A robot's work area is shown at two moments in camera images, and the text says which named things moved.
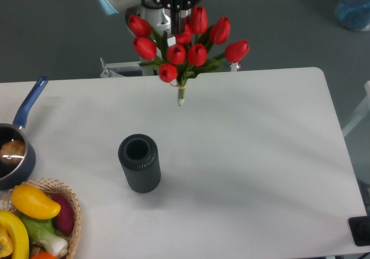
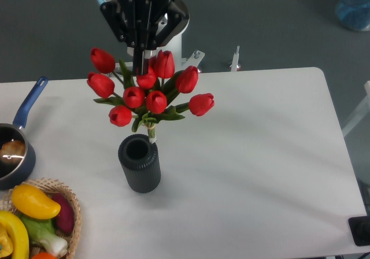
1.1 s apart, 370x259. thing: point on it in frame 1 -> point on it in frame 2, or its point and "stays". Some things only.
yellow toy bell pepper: (14, 236) stays
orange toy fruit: (44, 255) stays
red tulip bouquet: (181, 56) -> (148, 97)
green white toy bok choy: (42, 230) stays
